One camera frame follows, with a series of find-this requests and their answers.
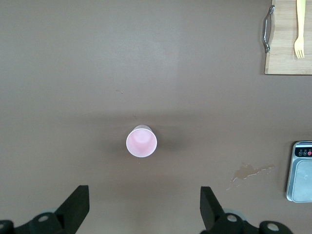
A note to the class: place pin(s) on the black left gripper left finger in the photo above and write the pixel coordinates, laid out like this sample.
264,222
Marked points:
68,214

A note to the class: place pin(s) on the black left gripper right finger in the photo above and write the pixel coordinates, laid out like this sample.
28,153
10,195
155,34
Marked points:
214,217

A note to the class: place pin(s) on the pink plastic cup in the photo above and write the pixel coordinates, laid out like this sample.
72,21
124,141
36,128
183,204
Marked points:
141,142

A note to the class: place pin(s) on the silver digital kitchen scale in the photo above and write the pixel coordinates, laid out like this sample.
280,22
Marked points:
301,180

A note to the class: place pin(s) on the bamboo cutting board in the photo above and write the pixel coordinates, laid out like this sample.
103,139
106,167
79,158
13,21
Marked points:
282,36

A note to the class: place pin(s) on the yellow plastic fork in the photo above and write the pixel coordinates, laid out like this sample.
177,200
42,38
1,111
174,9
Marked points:
300,24

